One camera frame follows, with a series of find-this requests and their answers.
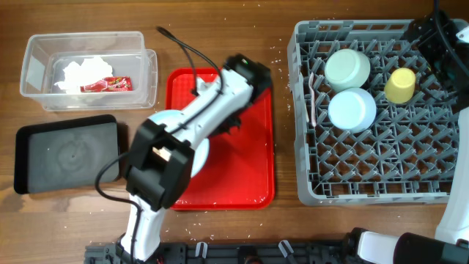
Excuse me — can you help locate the red snack wrapper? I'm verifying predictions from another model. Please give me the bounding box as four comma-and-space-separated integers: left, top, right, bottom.
80, 76, 133, 92

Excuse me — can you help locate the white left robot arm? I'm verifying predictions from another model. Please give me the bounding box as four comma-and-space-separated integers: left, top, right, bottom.
120, 54, 273, 263

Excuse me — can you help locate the grey dishwasher rack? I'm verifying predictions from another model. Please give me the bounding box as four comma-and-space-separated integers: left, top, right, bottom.
287, 20, 459, 206

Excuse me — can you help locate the white plastic spoon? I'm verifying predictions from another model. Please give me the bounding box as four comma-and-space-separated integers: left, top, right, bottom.
304, 105, 310, 123

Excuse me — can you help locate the light blue bowl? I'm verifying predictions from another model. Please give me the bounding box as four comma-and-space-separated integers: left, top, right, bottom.
328, 88, 377, 133

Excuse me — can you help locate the crumpled white napkin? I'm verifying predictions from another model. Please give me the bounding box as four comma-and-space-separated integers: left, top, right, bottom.
54, 56, 113, 94

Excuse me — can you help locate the white plastic fork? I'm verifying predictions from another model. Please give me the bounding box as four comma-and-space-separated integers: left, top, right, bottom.
308, 73, 317, 128

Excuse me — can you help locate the yellow plastic cup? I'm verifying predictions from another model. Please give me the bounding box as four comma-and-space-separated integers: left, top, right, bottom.
384, 68, 416, 104

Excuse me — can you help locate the clear plastic bin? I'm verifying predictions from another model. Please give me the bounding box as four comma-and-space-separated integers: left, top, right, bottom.
20, 31, 158, 111

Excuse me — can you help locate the red plastic tray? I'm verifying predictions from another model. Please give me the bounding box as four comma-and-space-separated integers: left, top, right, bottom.
172, 90, 275, 210

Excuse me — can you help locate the black tray bin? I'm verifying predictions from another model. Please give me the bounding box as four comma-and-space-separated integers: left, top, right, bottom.
14, 114, 119, 194

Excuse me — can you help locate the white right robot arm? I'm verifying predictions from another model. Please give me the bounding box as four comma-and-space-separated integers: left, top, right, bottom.
340, 1, 468, 264

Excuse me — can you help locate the light blue plate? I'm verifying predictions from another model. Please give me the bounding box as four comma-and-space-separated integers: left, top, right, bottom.
148, 109, 210, 177

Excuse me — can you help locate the mint green bowl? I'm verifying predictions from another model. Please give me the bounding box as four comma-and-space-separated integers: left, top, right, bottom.
325, 49, 371, 92

